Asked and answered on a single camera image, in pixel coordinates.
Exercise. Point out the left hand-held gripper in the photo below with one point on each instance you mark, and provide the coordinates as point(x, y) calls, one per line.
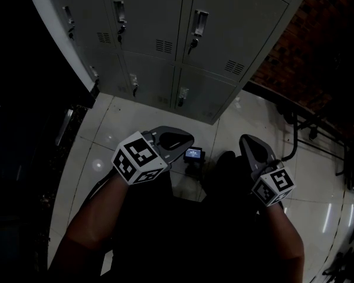
point(141, 158)

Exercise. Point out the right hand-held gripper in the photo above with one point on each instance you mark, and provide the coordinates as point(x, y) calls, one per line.
point(272, 186)

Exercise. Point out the person's right forearm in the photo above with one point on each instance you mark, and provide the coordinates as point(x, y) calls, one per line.
point(283, 246)

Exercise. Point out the person's left forearm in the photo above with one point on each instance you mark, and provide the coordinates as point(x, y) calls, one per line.
point(91, 217)

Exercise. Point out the dark glass door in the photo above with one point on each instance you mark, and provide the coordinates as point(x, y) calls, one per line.
point(20, 128)

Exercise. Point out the set of black locker keys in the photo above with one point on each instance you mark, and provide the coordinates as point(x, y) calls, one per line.
point(193, 44)

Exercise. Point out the grey metal locker cabinet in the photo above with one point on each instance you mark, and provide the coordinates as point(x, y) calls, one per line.
point(153, 16)

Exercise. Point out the group of closed locker doors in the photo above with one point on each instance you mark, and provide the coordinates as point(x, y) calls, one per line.
point(233, 31)

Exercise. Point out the small black screen device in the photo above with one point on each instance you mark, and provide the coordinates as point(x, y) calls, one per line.
point(193, 153)

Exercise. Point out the black metal floor rack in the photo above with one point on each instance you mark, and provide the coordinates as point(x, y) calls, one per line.
point(315, 128)

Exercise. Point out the person's dark clothing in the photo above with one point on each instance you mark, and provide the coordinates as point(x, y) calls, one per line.
point(188, 231)

